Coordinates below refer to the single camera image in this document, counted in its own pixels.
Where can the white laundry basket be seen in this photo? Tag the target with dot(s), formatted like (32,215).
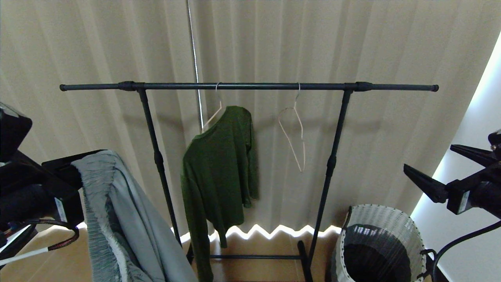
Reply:
(375,243)

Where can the black clothes rack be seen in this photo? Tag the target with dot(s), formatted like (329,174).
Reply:
(242,86)

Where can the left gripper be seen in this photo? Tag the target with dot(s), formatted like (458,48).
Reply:
(35,196)

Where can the green printed t-shirt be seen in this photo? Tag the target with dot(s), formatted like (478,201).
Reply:
(219,168)

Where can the pale grey garment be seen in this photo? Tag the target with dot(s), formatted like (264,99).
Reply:
(125,219)

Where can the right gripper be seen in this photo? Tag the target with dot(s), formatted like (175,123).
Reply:
(485,188)

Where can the pink clothes hanger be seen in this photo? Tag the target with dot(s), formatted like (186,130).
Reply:
(300,133)
(215,113)

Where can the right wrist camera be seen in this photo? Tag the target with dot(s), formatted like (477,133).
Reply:
(495,141)

